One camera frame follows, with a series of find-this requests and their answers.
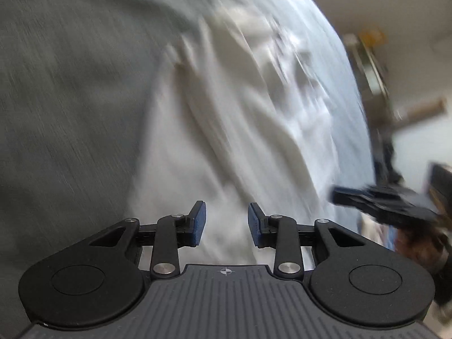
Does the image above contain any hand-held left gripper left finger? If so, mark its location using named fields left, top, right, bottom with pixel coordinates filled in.
left=88, top=201, right=208, bottom=279

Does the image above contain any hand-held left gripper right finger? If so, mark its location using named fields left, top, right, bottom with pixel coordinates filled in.
left=248, top=202, right=367, bottom=279

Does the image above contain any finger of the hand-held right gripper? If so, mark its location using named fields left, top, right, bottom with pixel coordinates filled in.
left=331, top=185, right=370, bottom=208

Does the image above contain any white shirt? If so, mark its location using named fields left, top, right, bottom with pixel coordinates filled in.
left=131, top=0, right=354, bottom=266

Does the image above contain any person's right hand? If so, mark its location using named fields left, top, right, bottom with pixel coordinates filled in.
left=393, top=223, right=448, bottom=273

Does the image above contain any white rack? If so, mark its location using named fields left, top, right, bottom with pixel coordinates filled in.
left=344, top=32, right=393, bottom=101

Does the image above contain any yellow box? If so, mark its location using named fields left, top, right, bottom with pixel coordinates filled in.
left=359, top=29, right=386, bottom=48

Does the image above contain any grey bed blanket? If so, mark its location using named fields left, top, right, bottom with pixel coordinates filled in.
left=0, top=0, right=375, bottom=339

